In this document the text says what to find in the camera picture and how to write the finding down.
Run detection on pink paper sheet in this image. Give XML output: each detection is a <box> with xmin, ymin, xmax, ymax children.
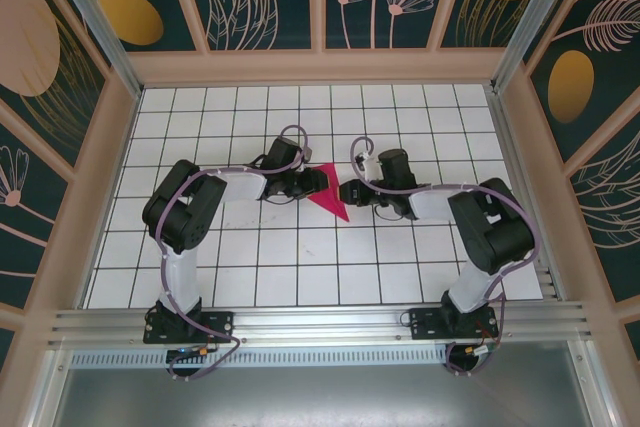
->
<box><xmin>305</xmin><ymin>162</ymin><xmax>351</xmax><ymax>223</ymax></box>

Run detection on grey metal sheet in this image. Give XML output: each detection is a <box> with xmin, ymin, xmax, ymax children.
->
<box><xmin>49</xmin><ymin>366</ymin><xmax>601</xmax><ymax>427</ymax></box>

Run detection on dark panel orange circle, leaves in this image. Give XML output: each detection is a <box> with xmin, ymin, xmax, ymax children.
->
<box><xmin>179</xmin><ymin>0</ymin><xmax>321</xmax><ymax>53</ymax></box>

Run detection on dark panel pink fern outlines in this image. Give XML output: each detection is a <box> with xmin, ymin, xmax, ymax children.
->
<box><xmin>564</xmin><ymin>116</ymin><xmax>640</xmax><ymax>303</ymax></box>

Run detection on dark panel orange ellipse, fern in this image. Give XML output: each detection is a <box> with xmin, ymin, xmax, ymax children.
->
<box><xmin>524</xmin><ymin>0</ymin><xmax>640</xmax><ymax>163</ymax></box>

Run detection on dark panel pink flower outlines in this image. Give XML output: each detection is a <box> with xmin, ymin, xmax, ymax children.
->
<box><xmin>0</xmin><ymin>111</ymin><xmax>71</xmax><ymax>308</ymax></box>

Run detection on dark panel beige circle, gold lines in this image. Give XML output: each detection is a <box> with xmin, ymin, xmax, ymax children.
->
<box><xmin>0</xmin><ymin>0</ymin><xmax>111</xmax><ymax>171</ymax></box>

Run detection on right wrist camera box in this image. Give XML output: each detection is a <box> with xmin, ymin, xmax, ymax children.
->
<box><xmin>355</xmin><ymin>150</ymin><xmax>382</xmax><ymax>182</ymax></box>

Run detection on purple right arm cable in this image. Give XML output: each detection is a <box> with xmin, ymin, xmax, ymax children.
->
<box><xmin>348</xmin><ymin>135</ymin><xmax>544</xmax><ymax>378</ymax></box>

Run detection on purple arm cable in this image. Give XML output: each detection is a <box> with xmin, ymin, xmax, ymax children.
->
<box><xmin>348</xmin><ymin>135</ymin><xmax>544</xmax><ymax>378</ymax></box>
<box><xmin>155</xmin><ymin>125</ymin><xmax>312</xmax><ymax>383</ymax></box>

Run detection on aluminium side rail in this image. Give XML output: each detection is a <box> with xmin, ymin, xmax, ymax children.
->
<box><xmin>485</xmin><ymin>84</ymin><xmax>569</xmax><ymax>301</ymax></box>

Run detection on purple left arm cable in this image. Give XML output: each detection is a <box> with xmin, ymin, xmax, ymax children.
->
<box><xmin>155</xmin><ymin>125</ymin><xmax>312</xmax><ymax>383</ymax></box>

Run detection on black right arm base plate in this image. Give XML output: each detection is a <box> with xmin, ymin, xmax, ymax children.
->
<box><xmin>409</xmin><ymin>306</ymin><xmax>499</xmax><ymax>342</ymax></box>

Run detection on long aluminium base rail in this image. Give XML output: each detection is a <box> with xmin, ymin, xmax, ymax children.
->
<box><xmin>47</xmin><ymin>300</ymin><xmax>596</xmax><ymax>348</ymax></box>

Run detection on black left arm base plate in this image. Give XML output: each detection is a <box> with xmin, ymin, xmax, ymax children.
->
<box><xmin>143</xmin><ymin>310</ymin><xmax>235</xmax><ymax>346</ymax></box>

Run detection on aluminium corner post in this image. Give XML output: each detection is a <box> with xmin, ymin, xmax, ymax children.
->
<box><xmin>42</xmin><ymin>0</ymin><xmax>145</xmax><ymax>99</ymax></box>
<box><xmin>491</xmin><ymin>0</ymin><xmax>584</xmax><ymax>94</ymax></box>

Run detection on perforated metal cable tray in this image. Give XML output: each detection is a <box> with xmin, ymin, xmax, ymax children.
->
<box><xmin>69</xmin><ymin>350</ymin><xmax>451</xmax><ymax>369</ymax></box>

